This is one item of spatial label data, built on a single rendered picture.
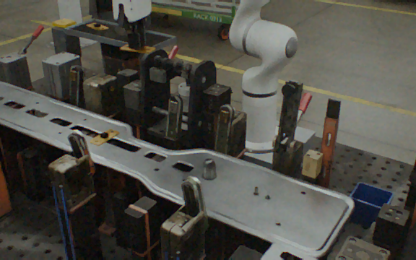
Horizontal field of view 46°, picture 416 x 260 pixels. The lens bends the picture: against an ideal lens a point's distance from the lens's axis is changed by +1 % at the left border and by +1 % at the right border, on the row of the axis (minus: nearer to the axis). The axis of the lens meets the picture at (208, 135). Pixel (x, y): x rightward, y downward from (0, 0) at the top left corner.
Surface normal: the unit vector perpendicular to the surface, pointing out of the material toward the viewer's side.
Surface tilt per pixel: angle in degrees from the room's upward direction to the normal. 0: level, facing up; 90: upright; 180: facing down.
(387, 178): 0
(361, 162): 0
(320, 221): 0
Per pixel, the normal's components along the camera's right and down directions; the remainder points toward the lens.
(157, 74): -0.54, 0.41
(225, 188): 0.00, -0.87
